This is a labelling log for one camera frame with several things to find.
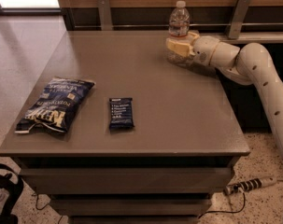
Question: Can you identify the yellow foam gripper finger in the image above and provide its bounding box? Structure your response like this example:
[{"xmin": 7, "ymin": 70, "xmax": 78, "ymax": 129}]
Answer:
[
  {"xmin": 188, "ymin": 32, "xmax": 200, "ymax": 46},
  {"xmin": 166, "ymin": 38, "xmax": 195, "ymax": 60}
]

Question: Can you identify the clear plastic water bottle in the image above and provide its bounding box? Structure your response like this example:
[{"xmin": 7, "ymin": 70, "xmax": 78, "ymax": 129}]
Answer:
[{"xmin": 167, "ymin": 1, "xmax": 191, "ymax": 64}]

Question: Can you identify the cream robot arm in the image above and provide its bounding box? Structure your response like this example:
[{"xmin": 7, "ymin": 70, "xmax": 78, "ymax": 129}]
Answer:
[{"xmin": 166, "ymin": 32, "xmax": 283, "ymax": 160}]

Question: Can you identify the dark blue snack bar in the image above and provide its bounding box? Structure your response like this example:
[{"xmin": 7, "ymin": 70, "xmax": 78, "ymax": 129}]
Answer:
[{"xmin": 109, "ymin": 98, "xmax": 134, "ymax": 130}]

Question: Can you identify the grey drawer cabinet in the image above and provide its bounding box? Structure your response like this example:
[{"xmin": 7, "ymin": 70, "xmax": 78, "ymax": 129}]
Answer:
[{"xmin": 0, "ymin": 32, "xmax": 249, "ymax": 224}]

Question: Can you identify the white power strip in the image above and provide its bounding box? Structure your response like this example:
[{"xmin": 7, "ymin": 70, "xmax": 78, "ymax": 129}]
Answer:
[{"xmin": 224, "ymin": 176, "xmax": 277, "ymax": 195}]

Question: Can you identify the blue potato chips bag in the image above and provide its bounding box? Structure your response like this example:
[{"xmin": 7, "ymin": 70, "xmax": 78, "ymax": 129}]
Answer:
[{"xmin": 15, "ymin": 77, "xmax": 95, "ymax": 134}]

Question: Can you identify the right metal rail bracket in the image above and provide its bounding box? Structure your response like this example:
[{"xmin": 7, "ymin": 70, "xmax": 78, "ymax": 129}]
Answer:
[{"xmin": 225, "ymin": 0, "xmax": 251, "ymax": 39}]

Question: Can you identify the metal rail bracket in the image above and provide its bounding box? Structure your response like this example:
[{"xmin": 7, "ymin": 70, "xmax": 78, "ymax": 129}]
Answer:
[
  {"xmin": 225, "ymin": 0, "xmax": 251, "ymax": 39},
  {"xmin": 97, "ymin": 0, "xmax": 113, "ymax": 31}
]

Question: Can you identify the left metal rail bracket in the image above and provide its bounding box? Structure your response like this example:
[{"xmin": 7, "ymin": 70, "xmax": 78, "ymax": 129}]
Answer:
[{"xmin": 97, "ymin": 0, "xmax": 113, "ymax": 31}]

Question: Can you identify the horizontal metal rail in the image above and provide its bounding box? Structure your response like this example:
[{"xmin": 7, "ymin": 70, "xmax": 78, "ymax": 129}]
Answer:
[{"xmin": 74, "ymin": 22, "xmax": 283, "ymax": 30}]

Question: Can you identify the black power cable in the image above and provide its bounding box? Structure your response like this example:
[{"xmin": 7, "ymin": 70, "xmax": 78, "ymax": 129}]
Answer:
[{"xmin": 197, "ymin": 190, "xmax": 247, "ymax": 219}]

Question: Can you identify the thin black floor cable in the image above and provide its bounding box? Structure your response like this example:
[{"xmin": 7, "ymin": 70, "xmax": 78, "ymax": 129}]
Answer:
[{"xmin": 31, "ymin": 192, "xmax": 51, "ymax": 211}]

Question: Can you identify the black bag with straps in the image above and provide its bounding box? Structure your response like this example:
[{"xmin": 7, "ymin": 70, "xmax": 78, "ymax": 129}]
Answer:
[{"xmin": 0, "ymin": 163, "xmax": 24, "ymax": 224}]

